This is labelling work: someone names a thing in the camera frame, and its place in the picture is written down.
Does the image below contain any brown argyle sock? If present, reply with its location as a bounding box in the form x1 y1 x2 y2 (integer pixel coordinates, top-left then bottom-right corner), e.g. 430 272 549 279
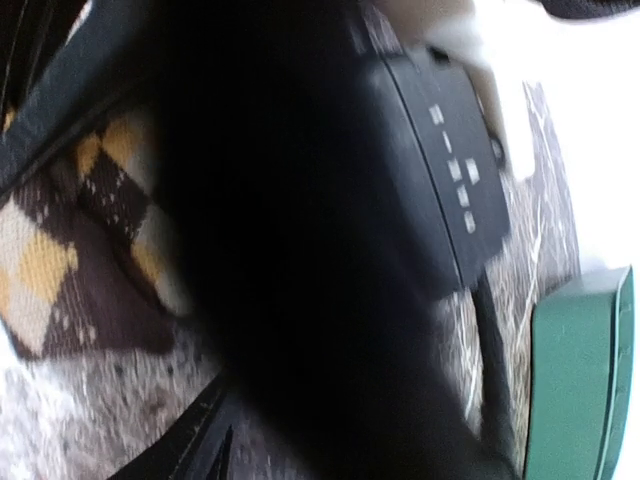
1 106 193 361

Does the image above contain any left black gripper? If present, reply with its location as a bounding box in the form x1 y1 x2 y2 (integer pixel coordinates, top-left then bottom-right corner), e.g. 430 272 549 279
158 1 515 479

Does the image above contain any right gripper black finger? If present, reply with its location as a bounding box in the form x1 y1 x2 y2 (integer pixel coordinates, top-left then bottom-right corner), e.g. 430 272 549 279
111 384 235 480

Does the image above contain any green divided plastic tray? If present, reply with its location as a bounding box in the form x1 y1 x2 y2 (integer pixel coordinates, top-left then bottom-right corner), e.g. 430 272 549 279
524 267 635 479

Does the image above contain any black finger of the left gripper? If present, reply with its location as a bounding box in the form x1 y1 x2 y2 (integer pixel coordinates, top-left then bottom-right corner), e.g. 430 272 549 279
1 1 165 194

